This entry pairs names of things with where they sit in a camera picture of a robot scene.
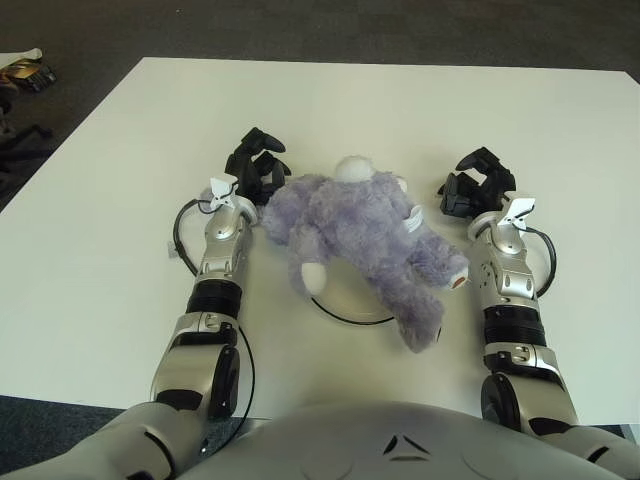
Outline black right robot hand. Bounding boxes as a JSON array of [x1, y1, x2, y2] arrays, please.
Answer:
[[435, 146, 517, 221]]

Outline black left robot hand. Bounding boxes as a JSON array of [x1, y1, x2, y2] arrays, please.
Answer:
[[224, 127, 294, 209]]

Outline purple plush bunny doll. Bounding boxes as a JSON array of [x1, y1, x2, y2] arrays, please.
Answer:
[[260, 155, 471, 355]]

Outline white plate with black rim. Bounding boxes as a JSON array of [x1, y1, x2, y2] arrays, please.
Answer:
[[307, 259, 401, 326]]

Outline black office chair base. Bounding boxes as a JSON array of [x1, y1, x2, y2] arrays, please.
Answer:
[[0, 99, 54, 161]]

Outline dark box on floor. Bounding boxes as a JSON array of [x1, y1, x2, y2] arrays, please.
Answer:
[[0, 58, 57, 94]]

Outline white paper on floor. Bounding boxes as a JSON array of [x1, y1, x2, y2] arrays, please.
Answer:
[[0, 47, 44, 69]]

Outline grey robot torso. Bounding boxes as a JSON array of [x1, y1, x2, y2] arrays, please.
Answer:
[[194, 399, 601, 480]]

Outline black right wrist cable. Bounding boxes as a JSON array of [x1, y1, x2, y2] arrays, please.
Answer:
[[524, 227, 557, 296]]

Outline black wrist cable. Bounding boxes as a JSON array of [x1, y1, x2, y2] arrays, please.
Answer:
[[173, 197, 216, 276], [524, 227, 557, 296]]

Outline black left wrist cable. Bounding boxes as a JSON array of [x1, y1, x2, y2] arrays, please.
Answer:
[[173, 197, 216, 276]]

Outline black left elbow cable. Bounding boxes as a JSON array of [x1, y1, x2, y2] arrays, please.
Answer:
[[234, 324, 257, 436]]

